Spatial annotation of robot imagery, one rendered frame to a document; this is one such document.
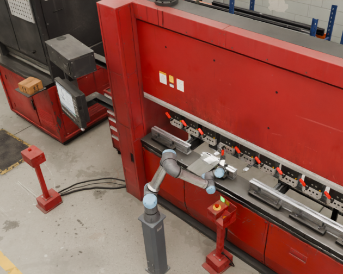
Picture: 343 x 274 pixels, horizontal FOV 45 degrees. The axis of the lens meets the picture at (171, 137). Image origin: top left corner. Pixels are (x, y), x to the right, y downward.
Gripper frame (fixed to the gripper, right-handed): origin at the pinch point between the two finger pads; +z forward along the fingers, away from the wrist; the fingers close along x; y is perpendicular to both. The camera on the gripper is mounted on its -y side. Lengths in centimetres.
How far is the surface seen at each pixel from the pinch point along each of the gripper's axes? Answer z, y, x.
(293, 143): -58, -32, 54
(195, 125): -3.2, -31.7, -28.3
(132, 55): -7, -91, -91
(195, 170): -11.4, 7.5, -23.7
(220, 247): 2, 81, 5
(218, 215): -21.0, 42.9, 1.7
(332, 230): -43, 34, 92
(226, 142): -17.7, -22.1, 2.0
